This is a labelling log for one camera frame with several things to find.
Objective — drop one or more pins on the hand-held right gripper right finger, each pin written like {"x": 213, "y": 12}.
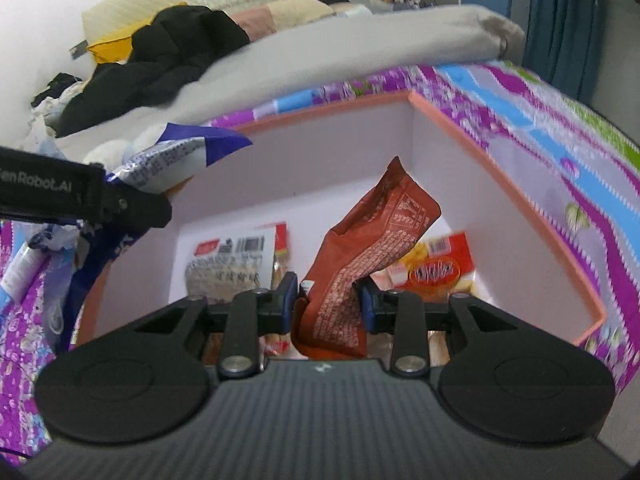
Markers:
{"x": 365, "y": 305}

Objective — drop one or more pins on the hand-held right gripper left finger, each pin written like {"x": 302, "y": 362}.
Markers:
{"x": 289, "y": 305}

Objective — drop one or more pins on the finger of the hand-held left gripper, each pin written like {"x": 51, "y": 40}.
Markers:
{"x": 140, "y": 210}

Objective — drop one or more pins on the red brown snack packet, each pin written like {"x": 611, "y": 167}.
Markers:
{"x": 350, "y": 270}

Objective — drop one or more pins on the blue snack packet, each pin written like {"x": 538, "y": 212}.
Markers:
{"x": 170, "y": 160}

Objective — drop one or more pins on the white snack packet red label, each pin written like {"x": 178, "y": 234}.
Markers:
{"x": 225, "y": 270}

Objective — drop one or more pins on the red clear snack packet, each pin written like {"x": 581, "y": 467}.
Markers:
{"x": 440, "y": 270}

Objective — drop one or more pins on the pink box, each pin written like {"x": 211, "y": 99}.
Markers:
{"x": 500, "y": 210}

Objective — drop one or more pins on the crumpled blue white plastic bag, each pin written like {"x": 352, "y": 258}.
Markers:
{"x": 55, "y": 240}

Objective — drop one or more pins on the white can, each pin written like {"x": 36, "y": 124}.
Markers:
{"x": 25, "y": 270}

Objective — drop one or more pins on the pile of clothes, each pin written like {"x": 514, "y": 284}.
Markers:
{"x": 52, "y": 95}

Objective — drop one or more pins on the black jacket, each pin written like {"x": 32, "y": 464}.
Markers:
{"x": 165, "y": 60}

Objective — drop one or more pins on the yellow pillow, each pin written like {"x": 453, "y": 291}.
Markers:
{"x": 112, "y": 47}

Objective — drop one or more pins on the beige pink pillow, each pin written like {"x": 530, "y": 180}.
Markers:
{"x": 290, "y": 12}

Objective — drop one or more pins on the grey duvet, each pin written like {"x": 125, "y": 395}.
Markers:
{"x": 350, "y": 50}

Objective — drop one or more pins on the blue curtain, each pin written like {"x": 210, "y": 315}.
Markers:
{"x": 565, "y": 35}

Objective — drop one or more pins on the grey wall socket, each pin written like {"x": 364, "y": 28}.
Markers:
{"x": 78, "y": 50}

